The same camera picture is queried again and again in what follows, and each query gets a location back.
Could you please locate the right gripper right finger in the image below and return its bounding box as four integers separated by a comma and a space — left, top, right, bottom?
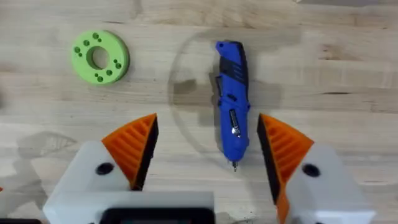
256, 113, 377, 224

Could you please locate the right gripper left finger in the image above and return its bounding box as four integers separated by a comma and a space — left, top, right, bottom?
42, 113, 160, 224

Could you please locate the blue electric screwdriver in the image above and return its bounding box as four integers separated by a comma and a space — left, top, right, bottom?
215, 40, 251, 172

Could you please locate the green disc with holes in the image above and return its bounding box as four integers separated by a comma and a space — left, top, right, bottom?
71, 29, 131, 86

